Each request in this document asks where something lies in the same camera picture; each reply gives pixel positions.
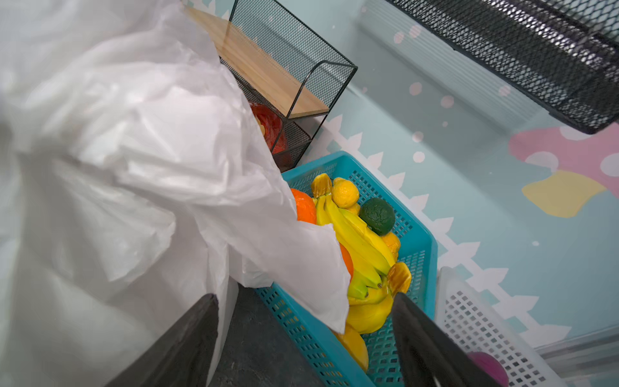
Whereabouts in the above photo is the orange fruit left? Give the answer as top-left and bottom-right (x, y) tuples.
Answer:
(291, 189), (317, 224)

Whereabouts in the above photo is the yellow banana bunch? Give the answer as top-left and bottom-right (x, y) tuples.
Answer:
(311, 174), (413, 335)

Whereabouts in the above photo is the orange fruit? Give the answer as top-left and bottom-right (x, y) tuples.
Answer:
(291, 189), (317, 224)
(339, 243), (354, 278)

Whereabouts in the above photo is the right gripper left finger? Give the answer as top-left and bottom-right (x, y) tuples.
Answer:
(108, 293), (219, 386)

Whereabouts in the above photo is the white plastic grocery bag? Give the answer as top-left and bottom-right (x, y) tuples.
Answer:
(1, 1), (350, 386)

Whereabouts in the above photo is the red snack bag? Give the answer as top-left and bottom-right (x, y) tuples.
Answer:
(250, 103), (288, 154)

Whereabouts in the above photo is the orange fruit right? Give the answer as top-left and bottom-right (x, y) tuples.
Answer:
(339, 243), (354, 278)

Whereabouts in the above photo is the teal plastic fruit basket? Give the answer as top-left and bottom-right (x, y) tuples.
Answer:
(256, 151), (438, 386)

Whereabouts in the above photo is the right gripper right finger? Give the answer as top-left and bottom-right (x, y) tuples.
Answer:
(391, 293), (499, 387)

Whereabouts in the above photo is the black wire snack shelf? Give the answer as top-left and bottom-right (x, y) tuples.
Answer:
(184, 1), (358, 172)

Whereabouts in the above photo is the black mesh wall basket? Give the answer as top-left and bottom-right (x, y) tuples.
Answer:
(392, 1), (618, 135)

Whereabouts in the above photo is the yellow lemon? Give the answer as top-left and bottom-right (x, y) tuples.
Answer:
(331, 178), (359, 209)

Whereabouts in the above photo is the white plastic vegetable basket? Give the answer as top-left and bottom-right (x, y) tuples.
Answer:
(435, 267), (566, 386)

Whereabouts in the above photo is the purple onion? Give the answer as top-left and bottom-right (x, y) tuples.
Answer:
(467, 352), (509, 387)

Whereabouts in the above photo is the green avocado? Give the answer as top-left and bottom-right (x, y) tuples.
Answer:
(359, 198), (396, 236)

